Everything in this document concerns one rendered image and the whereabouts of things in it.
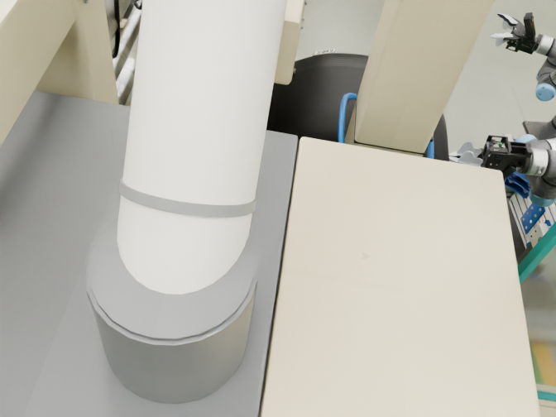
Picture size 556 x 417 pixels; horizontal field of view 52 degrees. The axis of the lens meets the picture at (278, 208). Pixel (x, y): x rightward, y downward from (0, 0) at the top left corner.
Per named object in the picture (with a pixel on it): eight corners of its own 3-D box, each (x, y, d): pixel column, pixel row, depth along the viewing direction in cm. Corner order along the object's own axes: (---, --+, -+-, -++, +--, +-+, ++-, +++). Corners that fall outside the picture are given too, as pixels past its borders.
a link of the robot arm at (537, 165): (534, 161, 163) (539, 183, 158) (518, 160, 163) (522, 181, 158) (544, 143, 157) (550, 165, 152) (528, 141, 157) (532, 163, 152)
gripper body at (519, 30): (503, 48, 242) (531, 58, 240) (511, 32, 235) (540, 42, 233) (507, 36, 246) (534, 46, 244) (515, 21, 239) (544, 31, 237)
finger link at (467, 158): (451, 144, 157) (485, 148, 156) (445, 159, 161) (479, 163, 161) (452, 152, 155) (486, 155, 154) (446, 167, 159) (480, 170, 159)
